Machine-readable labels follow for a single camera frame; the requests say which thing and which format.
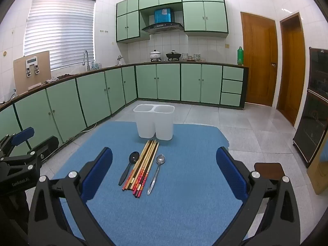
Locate brown cardboard board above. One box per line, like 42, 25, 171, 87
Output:
13, 51, 52, 95

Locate black spoon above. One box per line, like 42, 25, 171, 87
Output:
118, 151, 140, 186

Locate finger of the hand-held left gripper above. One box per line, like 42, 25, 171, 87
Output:
5, 135, 60, 171
0, 127, 35, 159

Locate green upper cabinets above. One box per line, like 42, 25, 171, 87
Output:
116, 0, 229, 43

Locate black glass-front cabinet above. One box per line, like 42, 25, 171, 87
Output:
293, 47, 328, 168

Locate blue table mat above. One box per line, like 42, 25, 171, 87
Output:
51, 121, 244, 246

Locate dark brown stool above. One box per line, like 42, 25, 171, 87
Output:
253, 162, 285, 182

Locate white window blinds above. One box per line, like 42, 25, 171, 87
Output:
24, 0, 96, 71

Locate blue hood chimney cover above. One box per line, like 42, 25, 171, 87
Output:
154, 8, 172, 24

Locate metal kitchen faucet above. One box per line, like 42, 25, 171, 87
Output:
82, 50, 91, 72

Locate bundle of chopsticks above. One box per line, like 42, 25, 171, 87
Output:
122, 139, 160, 199

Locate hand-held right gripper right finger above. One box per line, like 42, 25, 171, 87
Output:
216, 147, 301, 246

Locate green base cabinets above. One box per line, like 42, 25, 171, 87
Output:
0, 64, 249, 157

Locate metal spoon clear handle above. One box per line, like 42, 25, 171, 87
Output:
147, 154, 166, 195

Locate plain wooden door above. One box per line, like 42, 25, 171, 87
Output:
276, 11, 306, 127

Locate white double utensil holder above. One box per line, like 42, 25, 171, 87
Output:
133, 104, 175, 141

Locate wooden door with handle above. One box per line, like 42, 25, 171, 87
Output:
240, 11, 278, 107

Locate white wall device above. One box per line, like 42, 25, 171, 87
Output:
24, 56, 40, 77

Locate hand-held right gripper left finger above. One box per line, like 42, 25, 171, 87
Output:
28, 147, 116, 246

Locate black range hood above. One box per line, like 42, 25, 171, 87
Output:
141, 23, 184, 34

